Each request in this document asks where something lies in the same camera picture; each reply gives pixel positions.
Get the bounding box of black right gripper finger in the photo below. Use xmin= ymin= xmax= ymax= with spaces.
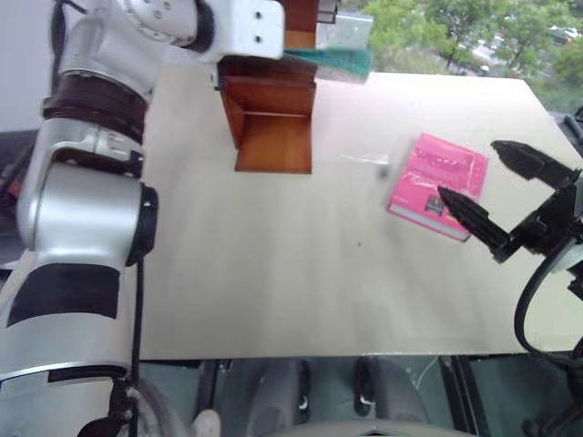
xmin=490 ymin=140 xmax=580 ymax=184
xmin=436 ymin=185 xmax=513 ymax=264

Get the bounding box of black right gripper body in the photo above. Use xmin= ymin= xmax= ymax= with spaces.
xmin=507 ymin=168 xmax=583 ymax=257

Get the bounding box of pink book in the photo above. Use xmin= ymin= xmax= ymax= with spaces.
xmin=386 ymin=132 xmax=491 ymax=243

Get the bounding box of wooden bookshelf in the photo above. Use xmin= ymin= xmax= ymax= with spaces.
xmin=217 ymin=0 xmax=321 ymax=176

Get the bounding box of dark object behind table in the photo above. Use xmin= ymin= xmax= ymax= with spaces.
xmin=552 ymin=105 xmax=583 ymax=161

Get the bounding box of green flat board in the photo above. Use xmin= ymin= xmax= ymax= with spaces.
xmin=283 ymin=46 xmax=373 ymax=76

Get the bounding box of clear plastic box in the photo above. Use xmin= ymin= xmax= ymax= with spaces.
xmin=314 ymin=12 xmax=373 ymax=86

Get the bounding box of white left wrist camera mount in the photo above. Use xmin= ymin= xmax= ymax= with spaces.
xmin=217 ymin=0 xmax=286 ymax=61

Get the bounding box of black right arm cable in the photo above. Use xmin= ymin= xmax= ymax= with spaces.
xmin=513 ymin=243 xmax=583 ymax=365

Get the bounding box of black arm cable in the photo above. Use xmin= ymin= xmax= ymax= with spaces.
xmin=129 ymin=254 xmax=147 ymax=437
xmin=513 ymin=243 xmax=583 ymax=365

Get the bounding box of black table frame leg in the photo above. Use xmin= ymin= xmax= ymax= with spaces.
xmin=437 ymin=354 xmax=491 ymax=437

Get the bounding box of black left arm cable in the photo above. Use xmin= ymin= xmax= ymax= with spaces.
xmin=129 ymin=254 xmax=147 ymax=437

